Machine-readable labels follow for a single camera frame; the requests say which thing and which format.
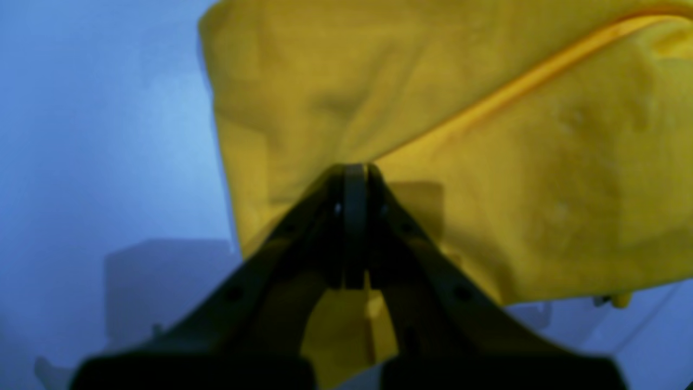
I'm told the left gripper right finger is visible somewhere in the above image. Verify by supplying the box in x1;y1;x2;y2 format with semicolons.
355;165;626;389

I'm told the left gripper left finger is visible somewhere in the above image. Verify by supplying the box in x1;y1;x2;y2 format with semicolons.
71;165;356;389

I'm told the yellow T-shirt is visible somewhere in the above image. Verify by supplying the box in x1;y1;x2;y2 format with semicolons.
198;0;693;388

